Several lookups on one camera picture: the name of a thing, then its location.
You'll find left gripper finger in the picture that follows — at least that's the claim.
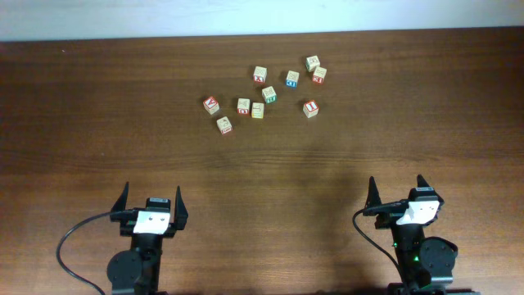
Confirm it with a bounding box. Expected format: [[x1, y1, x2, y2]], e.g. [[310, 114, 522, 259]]
[[174, 186, 189, 230], [111, 182, 129, 212]]

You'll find red edged picture block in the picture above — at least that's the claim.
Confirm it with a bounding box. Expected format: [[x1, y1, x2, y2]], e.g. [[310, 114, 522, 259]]
[[216, 116, 233, 134]]

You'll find red letter I block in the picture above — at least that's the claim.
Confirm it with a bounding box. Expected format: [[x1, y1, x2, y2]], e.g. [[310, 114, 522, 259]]
[[303, 100, 319, 118]]

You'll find red letter U block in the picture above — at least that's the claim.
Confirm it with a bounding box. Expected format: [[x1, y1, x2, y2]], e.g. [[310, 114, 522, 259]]
[[237, 98, 251, 115]]

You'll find yellow edged wooden block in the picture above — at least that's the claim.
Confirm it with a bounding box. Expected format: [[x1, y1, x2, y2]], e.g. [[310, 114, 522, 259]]
[[251, 102, 264, 119]]

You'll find green edged wooden block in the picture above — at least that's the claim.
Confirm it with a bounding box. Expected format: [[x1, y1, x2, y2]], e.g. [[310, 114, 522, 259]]
[[261, 86, 277, 104]]

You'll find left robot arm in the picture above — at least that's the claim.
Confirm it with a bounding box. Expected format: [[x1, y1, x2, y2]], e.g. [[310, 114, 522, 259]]
[[106, 185, 188, 295]]

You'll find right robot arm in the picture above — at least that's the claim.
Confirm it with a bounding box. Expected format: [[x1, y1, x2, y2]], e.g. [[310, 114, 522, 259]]
[[363, 175, 458, 294]]

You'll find red letter A block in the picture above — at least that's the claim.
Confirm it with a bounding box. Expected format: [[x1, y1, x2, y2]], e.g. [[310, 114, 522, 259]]
[[203, 96, 220, 115]]

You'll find red letter K block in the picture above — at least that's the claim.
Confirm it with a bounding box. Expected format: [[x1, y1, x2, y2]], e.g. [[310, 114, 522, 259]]
[[312, 66, 327, 84]]

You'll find blue edged wooden block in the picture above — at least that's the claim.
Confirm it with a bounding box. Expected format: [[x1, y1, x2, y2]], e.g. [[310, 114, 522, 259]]
[[286, 70, 300, 88]]

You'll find plain top wooden block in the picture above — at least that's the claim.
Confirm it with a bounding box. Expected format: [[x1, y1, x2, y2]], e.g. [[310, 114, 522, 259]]
[[305, 56, 320, 72]]

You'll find red letter X block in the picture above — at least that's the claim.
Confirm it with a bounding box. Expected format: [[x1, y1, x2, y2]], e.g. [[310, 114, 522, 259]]
[[253, 66, 267, 84]]

